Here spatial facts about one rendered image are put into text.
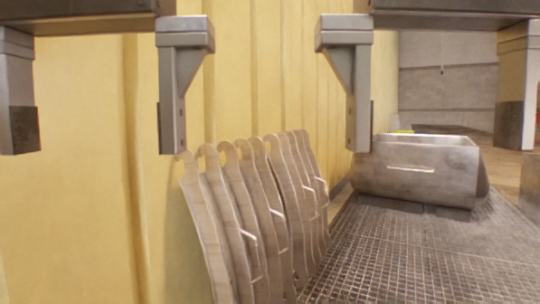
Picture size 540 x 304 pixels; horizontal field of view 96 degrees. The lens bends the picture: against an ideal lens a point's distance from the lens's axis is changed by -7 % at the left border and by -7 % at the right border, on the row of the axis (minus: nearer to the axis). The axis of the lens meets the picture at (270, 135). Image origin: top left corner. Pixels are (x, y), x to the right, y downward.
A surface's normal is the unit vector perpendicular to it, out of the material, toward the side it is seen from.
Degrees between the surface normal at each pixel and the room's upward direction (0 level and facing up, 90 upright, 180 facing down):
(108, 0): 90
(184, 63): 90
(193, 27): 90
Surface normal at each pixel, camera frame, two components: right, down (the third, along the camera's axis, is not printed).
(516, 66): -1.00, 0.01
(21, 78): 1.00, -0.01
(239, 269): -0.47, 0.08
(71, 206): 0.88, 0.04
